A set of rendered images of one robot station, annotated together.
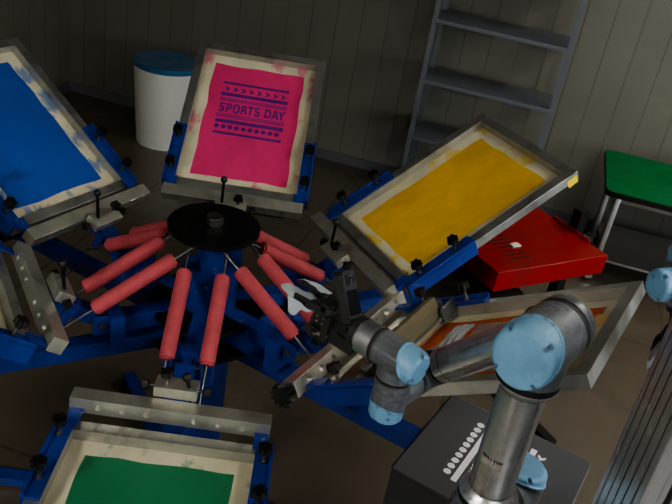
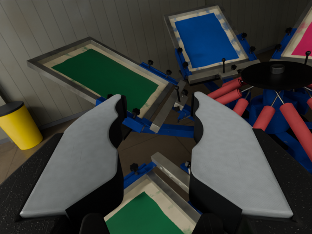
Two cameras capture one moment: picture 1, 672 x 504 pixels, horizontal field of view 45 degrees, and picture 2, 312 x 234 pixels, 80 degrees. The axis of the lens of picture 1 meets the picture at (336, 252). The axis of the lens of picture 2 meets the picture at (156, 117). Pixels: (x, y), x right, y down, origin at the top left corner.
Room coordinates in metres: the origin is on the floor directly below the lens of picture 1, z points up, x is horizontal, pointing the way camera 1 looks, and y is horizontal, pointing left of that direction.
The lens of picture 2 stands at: (1.46, -0.02, 1.73)
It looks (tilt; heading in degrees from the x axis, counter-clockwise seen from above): 32 degrees down; 62
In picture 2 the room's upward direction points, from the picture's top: 13 degrees counter-clockwise
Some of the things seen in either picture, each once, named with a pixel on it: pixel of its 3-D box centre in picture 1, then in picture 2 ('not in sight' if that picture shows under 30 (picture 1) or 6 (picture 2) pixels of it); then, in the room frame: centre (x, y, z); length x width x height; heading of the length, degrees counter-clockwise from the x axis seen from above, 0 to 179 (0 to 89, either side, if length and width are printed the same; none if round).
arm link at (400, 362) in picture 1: (398, 358); not in sight; (1.34, -0.16, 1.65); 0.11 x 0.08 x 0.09; 54
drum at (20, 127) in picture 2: not in sight; (20, 126); (0.79, 3.52, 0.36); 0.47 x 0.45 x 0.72; 168
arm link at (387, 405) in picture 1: (394, 392); not in sight; (1.35, -0.17, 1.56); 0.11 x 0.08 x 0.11; 144
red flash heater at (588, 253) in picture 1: (517, 245); not in sight; (3.16, -0.77, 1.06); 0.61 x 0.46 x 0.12; 123
